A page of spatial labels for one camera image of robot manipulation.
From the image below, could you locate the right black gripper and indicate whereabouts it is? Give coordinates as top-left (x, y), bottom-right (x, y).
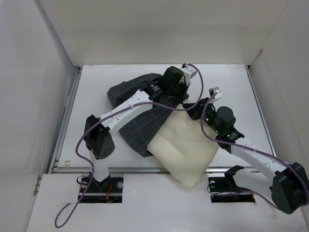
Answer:
top-left (183, 97), bottom-right (222, 134)

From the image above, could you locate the cream yellow pillow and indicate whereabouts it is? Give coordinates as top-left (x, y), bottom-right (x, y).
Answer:
top-left (147, 111), bottom-right (219, 188)

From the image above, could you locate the dark grey checked pillowcase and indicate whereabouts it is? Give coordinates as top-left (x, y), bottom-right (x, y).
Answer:
top-left (107, 73), bottom-right (182, 157)

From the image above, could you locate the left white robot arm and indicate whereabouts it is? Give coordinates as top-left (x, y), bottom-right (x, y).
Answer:
top-left (82, 63), bottom-right (197, 192)

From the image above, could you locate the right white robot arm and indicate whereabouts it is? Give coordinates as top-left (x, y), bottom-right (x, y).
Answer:
top-left (183, 98), bottom-right (309, 215)

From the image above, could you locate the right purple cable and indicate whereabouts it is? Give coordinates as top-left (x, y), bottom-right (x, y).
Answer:
top-left (200, 94), bottom-right (307, 211)

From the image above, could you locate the purple cable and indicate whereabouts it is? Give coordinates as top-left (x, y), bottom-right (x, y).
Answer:
top-left (55, 63), bottom-right (218, 228)
top-left (200, 94), bottom-right (307, 211)

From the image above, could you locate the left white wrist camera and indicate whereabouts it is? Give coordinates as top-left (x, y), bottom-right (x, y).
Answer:
top-left (181, 63), bottom-right (197, 81)

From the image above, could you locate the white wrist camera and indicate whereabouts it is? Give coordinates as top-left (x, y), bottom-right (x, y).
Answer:
top-left (209, 87), bottom-right (222, 102)
top-left (181, 63), bottom-right (197, 81)

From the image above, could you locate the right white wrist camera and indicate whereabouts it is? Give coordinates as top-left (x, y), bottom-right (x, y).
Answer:
top-left (209, 87), bottom-right (222, 102)

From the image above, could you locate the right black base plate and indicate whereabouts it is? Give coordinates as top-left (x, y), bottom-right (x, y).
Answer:
top-left (207, 165), bottom-right (255, 203)

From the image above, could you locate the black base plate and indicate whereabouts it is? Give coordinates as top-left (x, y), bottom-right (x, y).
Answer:
top-left (207, 165), bottom-right (255, 203)
top-left (76, 175), bottom-right (124, 203)

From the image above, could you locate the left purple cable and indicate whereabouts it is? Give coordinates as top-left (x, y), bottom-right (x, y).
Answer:
top-left (55, 63), bottom-right (218, 228)

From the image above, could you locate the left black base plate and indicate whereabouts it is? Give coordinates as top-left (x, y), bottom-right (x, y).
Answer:
top-left (76, 175), bottom-right (124, 203)

